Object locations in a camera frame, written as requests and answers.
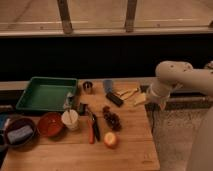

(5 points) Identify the blue object at edge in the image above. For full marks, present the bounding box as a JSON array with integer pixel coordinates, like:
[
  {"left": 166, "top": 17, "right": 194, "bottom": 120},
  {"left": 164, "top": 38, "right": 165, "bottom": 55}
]
[{"left": 0, "top": 114, "right": 9, "bottom": 130}]

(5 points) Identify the red bowl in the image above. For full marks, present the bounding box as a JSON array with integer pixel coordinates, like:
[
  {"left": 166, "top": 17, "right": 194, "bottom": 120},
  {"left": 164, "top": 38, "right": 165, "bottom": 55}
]
[{"left": 37, "top": 112, "right": 64, "bottom": 137}]

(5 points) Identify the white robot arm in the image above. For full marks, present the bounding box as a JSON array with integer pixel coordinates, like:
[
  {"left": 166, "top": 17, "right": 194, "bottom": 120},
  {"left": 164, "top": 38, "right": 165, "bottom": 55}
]
[{"left": 134, "top": 61, "right": 213, "bottom": 171}]

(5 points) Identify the orange handled tool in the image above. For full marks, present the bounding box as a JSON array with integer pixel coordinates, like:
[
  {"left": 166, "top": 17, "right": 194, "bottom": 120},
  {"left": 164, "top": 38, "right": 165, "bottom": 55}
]
[{"left": 87, "top": 116, "right": 95, "bottom": 144}]

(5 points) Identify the black handled tool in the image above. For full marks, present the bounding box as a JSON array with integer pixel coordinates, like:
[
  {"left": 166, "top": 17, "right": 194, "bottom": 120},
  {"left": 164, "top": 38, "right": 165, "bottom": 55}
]
[{"left": 86, "top": 107, "right": 100, "bottom": 141}]

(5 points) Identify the left metal window post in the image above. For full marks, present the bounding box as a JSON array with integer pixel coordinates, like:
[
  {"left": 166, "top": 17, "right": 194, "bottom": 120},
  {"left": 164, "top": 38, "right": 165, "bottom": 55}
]
[{"left": 57, "top": 0, "right": 73, "bottom": 34}]

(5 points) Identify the green plastic tray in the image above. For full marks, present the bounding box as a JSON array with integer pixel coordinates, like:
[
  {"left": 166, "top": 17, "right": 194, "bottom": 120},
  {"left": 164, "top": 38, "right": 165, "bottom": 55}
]
[{"left": 16, "top": 77, "right": 78, "bottom": 112}]

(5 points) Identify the yellow red apple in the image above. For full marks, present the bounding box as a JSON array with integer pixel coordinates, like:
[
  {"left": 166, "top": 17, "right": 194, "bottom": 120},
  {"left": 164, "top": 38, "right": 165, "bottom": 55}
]
[{"left": 104, "top": 132, "right": 119, "bottom": 148}]

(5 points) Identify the dark purple grape bunch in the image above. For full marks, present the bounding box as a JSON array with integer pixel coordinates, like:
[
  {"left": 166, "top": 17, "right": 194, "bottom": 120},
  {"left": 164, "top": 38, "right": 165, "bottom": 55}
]
[{"left": 103, "top": 106, "right": 122, "bottom": 131}]

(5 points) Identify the small metal cup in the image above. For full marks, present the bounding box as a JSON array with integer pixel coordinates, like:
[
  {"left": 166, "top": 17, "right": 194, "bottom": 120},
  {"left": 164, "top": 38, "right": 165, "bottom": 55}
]
[{"left": 83, "top": 81, "right": 93, "bottom": 94}]

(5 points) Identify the small silver figurine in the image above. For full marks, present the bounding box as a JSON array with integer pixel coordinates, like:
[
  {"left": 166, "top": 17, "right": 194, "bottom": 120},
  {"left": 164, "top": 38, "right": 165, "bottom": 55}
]
[{"left": 63, "top": 92, "right": 74, "bottom": 109}]

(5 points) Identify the small dark box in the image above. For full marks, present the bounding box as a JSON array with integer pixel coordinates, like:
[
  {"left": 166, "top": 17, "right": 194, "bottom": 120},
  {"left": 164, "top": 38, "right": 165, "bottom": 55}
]
[{"left": 78, "top": 103, "right": 87, "bottom": 116}]

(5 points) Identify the blue sponge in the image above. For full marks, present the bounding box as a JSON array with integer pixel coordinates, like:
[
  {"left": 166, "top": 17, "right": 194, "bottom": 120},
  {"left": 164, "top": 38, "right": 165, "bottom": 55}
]
[{"left": 7, "top": 125, "right": 33, "bottom": 144}]

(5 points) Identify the dark brown bowl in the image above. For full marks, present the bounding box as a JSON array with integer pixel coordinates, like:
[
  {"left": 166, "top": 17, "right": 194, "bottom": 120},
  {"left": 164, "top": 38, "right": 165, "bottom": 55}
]
[{"left": 3, "top": 118, "right": 37, "bottom": 147}]

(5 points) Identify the metal window post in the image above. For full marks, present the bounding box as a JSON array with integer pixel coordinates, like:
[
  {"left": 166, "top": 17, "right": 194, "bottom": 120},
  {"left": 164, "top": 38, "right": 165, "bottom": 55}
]
[
  {"left": 57, "top": 0, "right": 73, "bottom": 34},
  {"left": 124, "top": 0, "right": 137, "bottom": 33}
]

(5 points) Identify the right metal window post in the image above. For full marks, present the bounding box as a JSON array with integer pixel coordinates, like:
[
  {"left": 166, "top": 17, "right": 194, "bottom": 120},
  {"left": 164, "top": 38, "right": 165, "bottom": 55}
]
[{"left": 124, "top": 0, "right": 137, "bottom": 33}]

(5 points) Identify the white paper cup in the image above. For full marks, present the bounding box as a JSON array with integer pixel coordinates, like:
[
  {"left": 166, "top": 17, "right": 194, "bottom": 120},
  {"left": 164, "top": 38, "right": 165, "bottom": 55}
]
[{"left": 61, "top": 109, "right": 79, "bottom": 131}]

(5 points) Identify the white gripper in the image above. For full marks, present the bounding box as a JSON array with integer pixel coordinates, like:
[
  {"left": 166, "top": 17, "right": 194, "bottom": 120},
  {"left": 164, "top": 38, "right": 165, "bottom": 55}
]
[{"left": 117, "top": 82, "right": 174, "bottom": 110}]

